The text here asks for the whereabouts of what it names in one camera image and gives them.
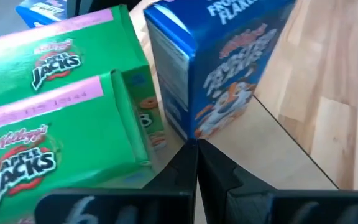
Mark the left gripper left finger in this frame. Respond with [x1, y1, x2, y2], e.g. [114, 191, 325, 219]
[34, 138, 198, 224]

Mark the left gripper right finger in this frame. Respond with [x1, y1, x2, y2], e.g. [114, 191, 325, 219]
[197, 138, 358, 224]

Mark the blue Frosted Flakes cereal box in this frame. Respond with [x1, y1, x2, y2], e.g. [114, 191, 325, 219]
[15, 0, 68, 29]
[144, 0, 297, 140]

